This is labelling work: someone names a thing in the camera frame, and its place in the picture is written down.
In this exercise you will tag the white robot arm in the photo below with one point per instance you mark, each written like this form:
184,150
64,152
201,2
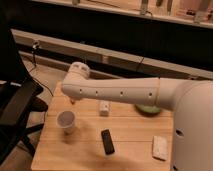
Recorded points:
191,102

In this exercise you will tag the green bowl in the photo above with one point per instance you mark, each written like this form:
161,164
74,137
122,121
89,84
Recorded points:
148,110

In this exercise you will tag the black remote control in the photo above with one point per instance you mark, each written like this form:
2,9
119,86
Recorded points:
107,142

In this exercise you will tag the white sponge block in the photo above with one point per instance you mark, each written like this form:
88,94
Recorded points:
159,148

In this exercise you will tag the black office chair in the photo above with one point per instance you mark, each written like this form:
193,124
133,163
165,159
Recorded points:
18,97

